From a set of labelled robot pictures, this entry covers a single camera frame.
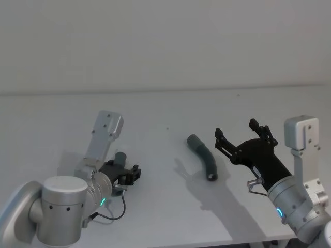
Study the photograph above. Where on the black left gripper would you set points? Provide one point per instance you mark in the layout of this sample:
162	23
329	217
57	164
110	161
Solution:
111	173

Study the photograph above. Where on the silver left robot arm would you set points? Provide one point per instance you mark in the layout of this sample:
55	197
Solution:
62	191

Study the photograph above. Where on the short grey pipe fitting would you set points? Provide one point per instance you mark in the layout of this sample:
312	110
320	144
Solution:
120	158

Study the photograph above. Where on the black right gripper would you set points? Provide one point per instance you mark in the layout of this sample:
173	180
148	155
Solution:
261	160

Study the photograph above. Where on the curved dark grey pipe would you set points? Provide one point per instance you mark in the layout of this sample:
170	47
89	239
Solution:
204	155

